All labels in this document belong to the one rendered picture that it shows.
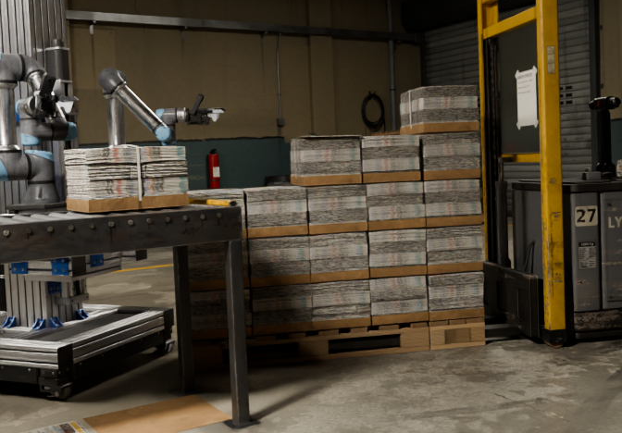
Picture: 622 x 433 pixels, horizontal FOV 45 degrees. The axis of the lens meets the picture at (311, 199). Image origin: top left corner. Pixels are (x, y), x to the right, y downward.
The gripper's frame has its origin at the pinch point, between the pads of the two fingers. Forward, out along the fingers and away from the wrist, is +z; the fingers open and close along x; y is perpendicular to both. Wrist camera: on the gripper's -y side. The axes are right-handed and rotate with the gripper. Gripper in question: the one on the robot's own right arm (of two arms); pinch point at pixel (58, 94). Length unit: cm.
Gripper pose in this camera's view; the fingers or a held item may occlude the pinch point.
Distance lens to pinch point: 294.8
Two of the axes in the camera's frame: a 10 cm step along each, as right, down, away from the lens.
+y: -0.6, 10.0, -0.4
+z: 6.5, 0.1, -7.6
